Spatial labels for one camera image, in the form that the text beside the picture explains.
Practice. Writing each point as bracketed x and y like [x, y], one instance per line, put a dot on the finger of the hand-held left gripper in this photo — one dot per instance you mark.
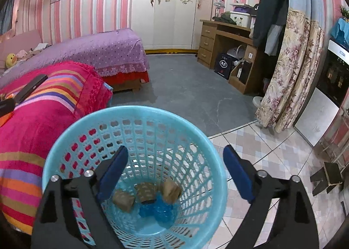
[6, 106]

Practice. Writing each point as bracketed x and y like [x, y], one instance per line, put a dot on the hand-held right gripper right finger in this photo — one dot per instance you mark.
[237, 172]

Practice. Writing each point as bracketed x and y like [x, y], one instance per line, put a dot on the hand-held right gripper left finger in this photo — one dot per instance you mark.
[113, 172]

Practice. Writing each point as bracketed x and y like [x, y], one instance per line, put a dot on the blue plastic mesh basket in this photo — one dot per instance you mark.
[141, 114]

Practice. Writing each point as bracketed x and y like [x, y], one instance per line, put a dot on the crumpled brown cardboard piece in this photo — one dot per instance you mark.
[124, 200]
[146, 191]
[170, 190]

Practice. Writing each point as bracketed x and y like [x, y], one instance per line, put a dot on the black flat case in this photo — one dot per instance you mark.
[30, 87]

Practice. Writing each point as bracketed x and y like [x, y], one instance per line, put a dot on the pink striped blanket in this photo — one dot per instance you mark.
[41, 134]

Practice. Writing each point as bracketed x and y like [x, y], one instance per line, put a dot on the yellow plush toy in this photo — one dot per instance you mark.
[11, 59]

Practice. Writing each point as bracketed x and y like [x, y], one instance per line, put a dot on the crushed blue plastic bottle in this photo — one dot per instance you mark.
[160, 212]

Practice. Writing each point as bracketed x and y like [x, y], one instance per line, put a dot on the pink headboard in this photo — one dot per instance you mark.
[24, 40]

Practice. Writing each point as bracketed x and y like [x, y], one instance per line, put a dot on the small wooden stool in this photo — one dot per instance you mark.
[332, 172]

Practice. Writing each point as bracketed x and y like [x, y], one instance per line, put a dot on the black box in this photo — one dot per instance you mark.
[245, 70]

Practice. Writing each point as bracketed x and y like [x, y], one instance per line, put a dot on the black shopping bag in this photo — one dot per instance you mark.
[225, 65]

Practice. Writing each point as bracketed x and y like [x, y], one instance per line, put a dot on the floral curtain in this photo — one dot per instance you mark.
[289, 74]

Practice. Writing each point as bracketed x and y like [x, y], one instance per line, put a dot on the purple dotted bed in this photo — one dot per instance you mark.
[109, 47]

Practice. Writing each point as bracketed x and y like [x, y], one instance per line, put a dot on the white fan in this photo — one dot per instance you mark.
[234, 52]

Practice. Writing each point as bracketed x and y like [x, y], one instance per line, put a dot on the wooden desk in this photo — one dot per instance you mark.
[208, 39]

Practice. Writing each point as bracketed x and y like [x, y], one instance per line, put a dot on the grey hanging shirt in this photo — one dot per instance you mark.
[271, 39]

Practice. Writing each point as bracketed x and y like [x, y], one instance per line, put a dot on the white storage box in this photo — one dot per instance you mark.
[241, 19]

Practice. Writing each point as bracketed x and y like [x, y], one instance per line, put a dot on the dark folded cloth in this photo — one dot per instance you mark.
[225, 19]

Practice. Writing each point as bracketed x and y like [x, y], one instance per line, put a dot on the white wardrobe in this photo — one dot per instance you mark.
[163, 20]

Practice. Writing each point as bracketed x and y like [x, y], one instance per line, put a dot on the purple bag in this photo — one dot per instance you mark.
[241, 8]

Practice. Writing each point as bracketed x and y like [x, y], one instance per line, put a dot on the dark hanging jacket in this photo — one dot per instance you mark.
[270, 6]

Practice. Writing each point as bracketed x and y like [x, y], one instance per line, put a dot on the blue cloth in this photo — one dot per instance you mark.
[340, 34]

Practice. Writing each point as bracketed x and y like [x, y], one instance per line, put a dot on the green plant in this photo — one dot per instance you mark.
[344, 12]

